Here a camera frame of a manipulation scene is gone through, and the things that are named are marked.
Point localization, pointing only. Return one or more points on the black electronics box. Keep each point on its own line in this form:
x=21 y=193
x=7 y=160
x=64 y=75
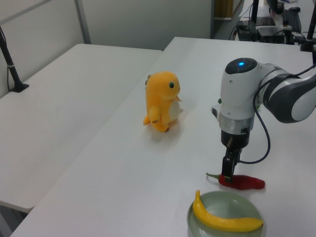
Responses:
x=274 y=33

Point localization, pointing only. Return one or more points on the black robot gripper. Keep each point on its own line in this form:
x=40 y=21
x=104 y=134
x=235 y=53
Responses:
x=234 y=139

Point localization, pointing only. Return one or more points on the red chili pepper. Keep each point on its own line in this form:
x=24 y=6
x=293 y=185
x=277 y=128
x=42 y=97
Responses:
x=247 y=182

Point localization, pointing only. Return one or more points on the yellow banana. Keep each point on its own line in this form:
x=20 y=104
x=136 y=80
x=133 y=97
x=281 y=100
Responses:
x=222 y=219

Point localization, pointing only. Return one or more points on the paper tag of plush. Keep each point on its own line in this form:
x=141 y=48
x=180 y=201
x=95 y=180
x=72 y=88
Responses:
x=180 y=99

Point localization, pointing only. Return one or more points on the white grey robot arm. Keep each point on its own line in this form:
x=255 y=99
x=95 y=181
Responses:
x=237 y=98

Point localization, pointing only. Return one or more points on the white adjoining table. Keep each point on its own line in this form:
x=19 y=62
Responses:
x=61 y=111

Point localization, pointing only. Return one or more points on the pale green plastic plate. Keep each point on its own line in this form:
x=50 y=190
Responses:
x=222 y=202

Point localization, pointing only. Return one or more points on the wooden cabinet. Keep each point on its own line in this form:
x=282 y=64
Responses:
x=223 y=8

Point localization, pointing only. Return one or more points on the black keyboard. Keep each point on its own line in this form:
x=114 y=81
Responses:
x=292 y=19

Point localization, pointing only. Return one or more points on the black clamp pole stand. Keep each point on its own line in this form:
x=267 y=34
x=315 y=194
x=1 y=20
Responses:
x=309 y=29

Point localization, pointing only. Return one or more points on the thin black monitor pole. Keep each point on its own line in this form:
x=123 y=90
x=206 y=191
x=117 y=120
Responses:
x=255 y=11

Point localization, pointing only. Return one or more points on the orange dinosaur plush toy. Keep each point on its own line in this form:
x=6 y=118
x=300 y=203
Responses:
x=160 y=98

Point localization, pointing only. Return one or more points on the black pole with foot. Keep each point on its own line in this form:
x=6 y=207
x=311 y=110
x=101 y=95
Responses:
x=11 y=71

